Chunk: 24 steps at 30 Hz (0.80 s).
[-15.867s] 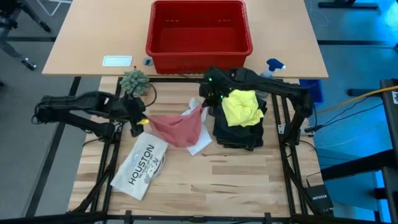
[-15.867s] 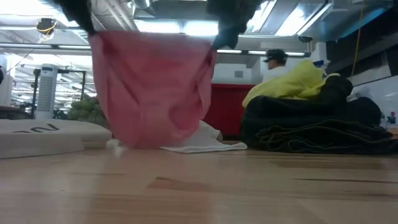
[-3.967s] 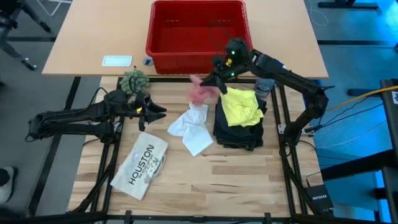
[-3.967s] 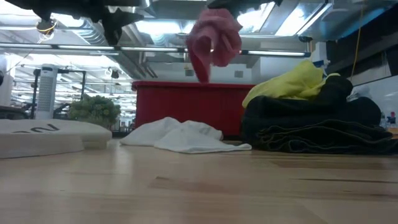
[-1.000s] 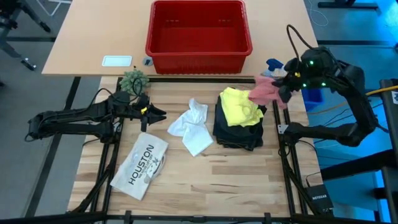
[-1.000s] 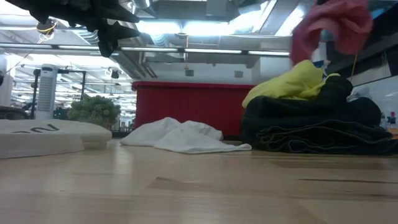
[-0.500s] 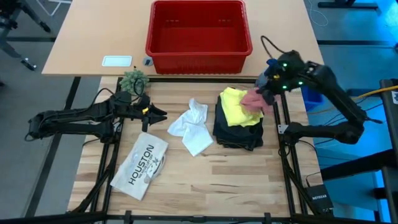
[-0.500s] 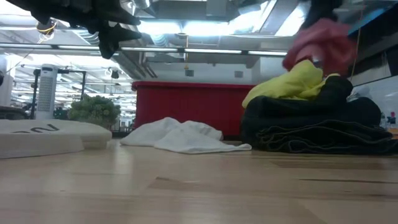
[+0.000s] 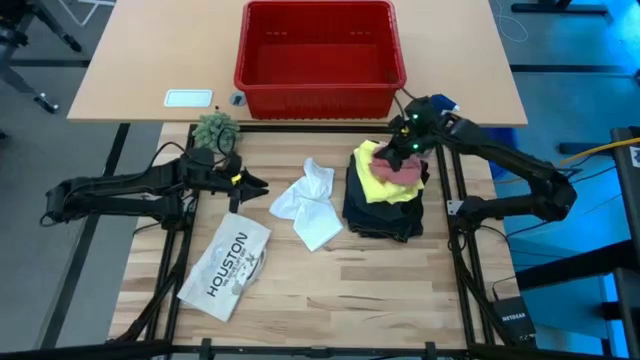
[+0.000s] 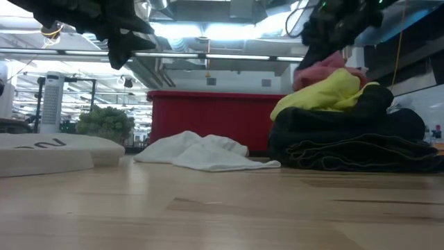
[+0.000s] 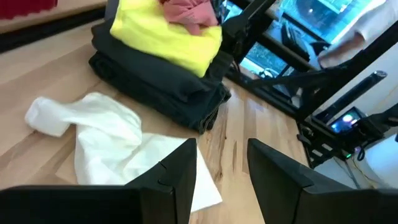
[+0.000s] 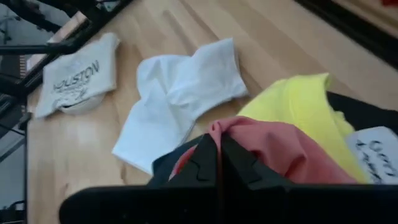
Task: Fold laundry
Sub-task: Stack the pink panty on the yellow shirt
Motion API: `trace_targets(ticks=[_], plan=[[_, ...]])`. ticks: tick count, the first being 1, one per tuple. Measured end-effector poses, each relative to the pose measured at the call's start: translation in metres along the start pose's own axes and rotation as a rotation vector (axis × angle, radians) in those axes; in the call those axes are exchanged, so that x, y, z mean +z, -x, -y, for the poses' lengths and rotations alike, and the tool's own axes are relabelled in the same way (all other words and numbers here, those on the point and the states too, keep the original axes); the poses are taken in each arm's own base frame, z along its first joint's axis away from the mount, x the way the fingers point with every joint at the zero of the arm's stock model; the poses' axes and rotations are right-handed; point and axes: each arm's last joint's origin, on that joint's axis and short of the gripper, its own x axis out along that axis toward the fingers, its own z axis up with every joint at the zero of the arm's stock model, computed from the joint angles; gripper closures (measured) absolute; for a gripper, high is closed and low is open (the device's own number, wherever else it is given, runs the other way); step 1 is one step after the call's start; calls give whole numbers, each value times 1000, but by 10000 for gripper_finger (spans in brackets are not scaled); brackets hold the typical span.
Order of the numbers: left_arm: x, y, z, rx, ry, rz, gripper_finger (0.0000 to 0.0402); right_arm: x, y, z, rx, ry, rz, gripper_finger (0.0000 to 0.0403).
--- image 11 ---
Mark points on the pink garment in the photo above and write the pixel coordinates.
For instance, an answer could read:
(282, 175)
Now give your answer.
(189, 12)

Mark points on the person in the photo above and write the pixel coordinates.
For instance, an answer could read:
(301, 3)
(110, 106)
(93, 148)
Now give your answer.
(357, 31)

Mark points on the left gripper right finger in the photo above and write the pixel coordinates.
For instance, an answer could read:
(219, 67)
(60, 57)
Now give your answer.
(311, 205)

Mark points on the small lit display screen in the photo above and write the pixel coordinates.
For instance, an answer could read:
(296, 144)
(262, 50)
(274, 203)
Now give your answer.
(345, 119)

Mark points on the black t-shirt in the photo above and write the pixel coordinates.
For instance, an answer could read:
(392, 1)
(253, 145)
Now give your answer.
(140, 65)

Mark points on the black Netgear network switch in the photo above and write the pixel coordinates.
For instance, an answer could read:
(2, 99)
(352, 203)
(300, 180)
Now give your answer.
(323, 149)

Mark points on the dark denim jeans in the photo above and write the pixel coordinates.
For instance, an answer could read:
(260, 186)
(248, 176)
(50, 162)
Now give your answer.
(186, 115)

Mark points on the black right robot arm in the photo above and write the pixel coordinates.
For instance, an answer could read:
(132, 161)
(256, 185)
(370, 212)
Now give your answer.
(245, 28)

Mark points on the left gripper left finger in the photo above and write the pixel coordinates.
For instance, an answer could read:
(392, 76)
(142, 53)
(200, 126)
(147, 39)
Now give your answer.
(93, 205)

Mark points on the black cylindrical post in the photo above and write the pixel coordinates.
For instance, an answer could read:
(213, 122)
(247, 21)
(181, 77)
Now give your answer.
(351, 93)

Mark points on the red plastic laundry basket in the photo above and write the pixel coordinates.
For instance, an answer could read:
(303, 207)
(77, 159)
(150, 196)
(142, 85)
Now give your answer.
(25, 7)

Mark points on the yellow shirt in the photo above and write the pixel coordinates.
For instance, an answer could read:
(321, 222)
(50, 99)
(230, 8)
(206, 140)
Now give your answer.
(161, 34)

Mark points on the white garment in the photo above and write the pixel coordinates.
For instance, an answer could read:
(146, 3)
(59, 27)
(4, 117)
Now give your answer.
(105, 140)

